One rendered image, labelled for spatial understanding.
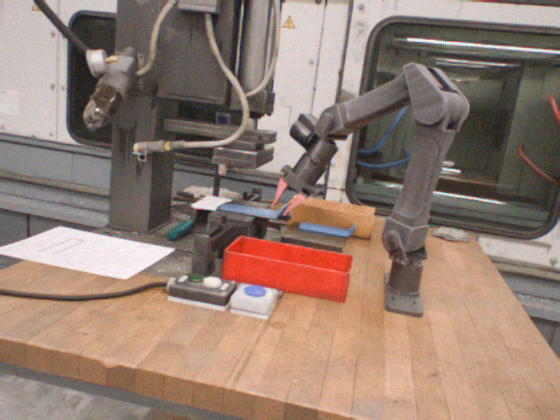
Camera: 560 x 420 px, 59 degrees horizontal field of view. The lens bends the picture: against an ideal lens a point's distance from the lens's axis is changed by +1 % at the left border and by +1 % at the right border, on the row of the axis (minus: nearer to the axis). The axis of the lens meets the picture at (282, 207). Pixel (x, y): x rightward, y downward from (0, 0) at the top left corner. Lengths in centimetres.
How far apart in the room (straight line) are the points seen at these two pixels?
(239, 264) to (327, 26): 104
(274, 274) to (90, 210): 133
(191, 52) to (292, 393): 78
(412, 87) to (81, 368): 72
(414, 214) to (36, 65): 173
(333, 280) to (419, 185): 25
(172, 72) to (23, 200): 132
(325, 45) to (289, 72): 15
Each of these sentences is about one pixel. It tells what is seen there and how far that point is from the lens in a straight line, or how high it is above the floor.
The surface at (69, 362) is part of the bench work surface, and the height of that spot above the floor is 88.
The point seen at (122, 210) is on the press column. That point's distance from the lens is 128.
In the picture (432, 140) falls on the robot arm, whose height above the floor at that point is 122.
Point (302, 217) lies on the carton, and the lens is 143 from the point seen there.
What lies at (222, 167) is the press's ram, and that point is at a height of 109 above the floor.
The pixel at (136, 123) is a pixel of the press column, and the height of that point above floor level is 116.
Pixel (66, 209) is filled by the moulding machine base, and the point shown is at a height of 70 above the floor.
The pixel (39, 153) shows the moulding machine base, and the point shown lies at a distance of 229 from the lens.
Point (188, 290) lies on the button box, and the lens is 88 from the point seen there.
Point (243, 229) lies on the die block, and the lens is 113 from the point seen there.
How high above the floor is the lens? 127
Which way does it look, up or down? 13 degrees down
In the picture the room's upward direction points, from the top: 7 degrees clockwise
